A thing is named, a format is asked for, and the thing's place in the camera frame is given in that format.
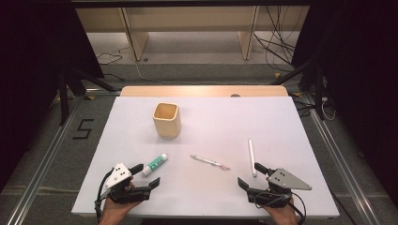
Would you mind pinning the beige square pen holder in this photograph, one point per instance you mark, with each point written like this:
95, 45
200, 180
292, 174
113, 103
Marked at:
166, 123

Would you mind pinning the person's left hand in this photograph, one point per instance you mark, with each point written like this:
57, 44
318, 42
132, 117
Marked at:
112, 212

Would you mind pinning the white pen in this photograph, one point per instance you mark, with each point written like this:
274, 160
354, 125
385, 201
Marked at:
252, 157

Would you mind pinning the beige wooden desk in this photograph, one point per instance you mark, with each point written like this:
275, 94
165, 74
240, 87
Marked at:
137, 40

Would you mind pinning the black curtain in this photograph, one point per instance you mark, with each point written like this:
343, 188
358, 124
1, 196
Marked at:
31, 78
359, 78

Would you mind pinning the aluminium floor rail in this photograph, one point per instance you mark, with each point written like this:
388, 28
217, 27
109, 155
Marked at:
341, 162
37, 178

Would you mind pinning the green and white glue stick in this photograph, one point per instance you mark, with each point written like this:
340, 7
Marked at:
155, 164

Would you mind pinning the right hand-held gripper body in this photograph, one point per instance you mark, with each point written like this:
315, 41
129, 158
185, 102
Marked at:
281, 181

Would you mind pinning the black metal stand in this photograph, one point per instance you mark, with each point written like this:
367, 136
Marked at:
63, 100
318, 93

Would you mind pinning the white table sheet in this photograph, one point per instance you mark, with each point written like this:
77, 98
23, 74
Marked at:
203, 193

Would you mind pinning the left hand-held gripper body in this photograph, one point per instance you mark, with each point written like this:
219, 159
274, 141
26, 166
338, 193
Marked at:
119, 178

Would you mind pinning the person's right hand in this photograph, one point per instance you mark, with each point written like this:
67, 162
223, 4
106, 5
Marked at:
283, 215

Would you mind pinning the wooden table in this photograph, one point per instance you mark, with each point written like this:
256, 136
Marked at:
203, 91

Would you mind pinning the black overhead bar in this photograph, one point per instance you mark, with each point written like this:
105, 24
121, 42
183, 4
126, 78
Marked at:
187, 3

